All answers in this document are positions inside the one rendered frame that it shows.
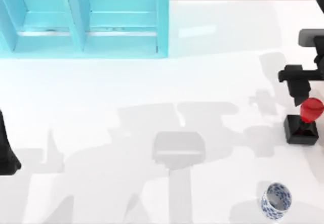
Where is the red cup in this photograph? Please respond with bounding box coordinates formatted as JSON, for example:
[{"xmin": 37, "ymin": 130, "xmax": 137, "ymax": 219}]
[{"xmin": 299, "ymin": 97, "xmax": 324, "ymax": 124}]

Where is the pale grey rounded box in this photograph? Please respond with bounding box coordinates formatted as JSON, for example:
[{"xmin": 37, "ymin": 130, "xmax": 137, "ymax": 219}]
[{"xmin": 298, "ymin": 28, "xmax": 324, "ymax": 48}]

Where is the blue and white cup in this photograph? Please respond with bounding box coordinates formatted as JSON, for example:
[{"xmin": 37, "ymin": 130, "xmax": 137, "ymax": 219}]
[{"xmin": 260, "ymin": 182, "xmax": 293, "ymax": 221}]

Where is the light blue rack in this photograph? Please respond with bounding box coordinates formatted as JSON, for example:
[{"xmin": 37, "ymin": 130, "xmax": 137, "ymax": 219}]
[{"xmin": 0, "ymin": 0, "xmax": 169, "ymax": 59}]

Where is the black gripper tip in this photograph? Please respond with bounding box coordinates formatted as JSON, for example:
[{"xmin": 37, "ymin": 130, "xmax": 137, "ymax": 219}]
[{"xmin": 0, "ymin": 109, "xmax": 22, "ymax": 176}]

